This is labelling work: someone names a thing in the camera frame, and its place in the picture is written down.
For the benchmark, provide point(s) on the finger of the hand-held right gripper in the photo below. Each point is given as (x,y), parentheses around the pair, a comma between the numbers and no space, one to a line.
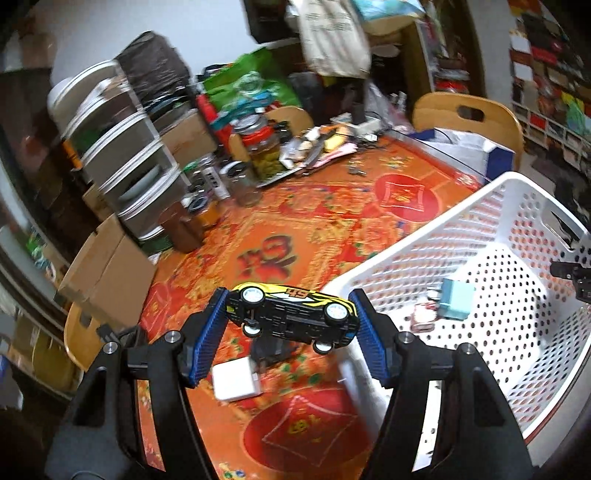
(579,272)

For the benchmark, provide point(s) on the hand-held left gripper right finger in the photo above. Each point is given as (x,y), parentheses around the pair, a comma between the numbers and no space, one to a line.
(369,341)

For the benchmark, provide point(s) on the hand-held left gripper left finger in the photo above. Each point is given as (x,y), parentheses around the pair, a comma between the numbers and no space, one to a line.
(205,341)

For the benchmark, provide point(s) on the pink white cartoon charger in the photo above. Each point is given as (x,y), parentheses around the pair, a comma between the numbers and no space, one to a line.
(422,318)

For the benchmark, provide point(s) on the black yellow toy car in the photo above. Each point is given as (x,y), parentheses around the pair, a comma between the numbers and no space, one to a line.
(286,318)

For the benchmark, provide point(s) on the light blue charger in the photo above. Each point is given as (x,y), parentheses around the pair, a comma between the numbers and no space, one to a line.
(457,300)

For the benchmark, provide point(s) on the white perforated plastic basket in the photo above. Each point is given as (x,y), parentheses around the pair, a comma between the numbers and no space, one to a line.
(461,217)

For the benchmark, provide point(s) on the large white charger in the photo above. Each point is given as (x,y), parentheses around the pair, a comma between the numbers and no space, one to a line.
(235,381)

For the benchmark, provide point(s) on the black phone stand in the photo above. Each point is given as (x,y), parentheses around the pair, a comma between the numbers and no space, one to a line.
(134,339)

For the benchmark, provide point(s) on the brown mug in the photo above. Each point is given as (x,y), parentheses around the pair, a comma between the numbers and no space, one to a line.
(182,230)

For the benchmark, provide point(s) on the cardboard box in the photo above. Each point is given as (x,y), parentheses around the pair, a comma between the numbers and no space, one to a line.
(106,267)

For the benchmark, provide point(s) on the wooden chair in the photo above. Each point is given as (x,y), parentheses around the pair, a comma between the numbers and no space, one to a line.
(295,120)
(81,337)
(443,110)

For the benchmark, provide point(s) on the small jar orange contents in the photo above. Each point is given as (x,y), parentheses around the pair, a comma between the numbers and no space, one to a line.
(210,214)

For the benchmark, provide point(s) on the red printed tablecloth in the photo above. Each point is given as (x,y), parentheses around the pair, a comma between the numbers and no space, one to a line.
(323,221)

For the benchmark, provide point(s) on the clear glass jar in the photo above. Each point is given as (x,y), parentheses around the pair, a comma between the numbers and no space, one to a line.
(242,184)

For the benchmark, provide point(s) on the white slim bottle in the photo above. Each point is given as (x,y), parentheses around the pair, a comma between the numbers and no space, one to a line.
(214,177)

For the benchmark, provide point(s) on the white blue paper bag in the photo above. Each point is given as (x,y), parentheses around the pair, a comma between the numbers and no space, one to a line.
(461,147)

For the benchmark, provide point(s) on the pickle jar red lid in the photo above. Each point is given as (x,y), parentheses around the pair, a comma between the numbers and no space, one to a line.
(263,157)

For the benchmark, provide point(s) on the white tiered storage rack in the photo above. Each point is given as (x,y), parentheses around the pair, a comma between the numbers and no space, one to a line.
(124,161)

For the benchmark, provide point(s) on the pile of papers and tools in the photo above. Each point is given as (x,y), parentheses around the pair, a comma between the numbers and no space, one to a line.
(323,143)

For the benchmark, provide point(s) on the shelf of boxes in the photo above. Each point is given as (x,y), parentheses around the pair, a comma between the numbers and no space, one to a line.
(549,69)

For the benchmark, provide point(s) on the dark glass door cabinet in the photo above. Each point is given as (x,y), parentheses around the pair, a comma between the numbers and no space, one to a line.
(27,207)

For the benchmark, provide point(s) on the clear plastic bag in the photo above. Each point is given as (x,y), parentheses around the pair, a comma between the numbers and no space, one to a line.
(385,104)

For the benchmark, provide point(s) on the green shopping bag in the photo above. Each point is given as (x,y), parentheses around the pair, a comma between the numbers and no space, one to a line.
(249,83)

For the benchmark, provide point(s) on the blue white tote bag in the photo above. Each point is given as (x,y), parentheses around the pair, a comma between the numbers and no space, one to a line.
(388,9)

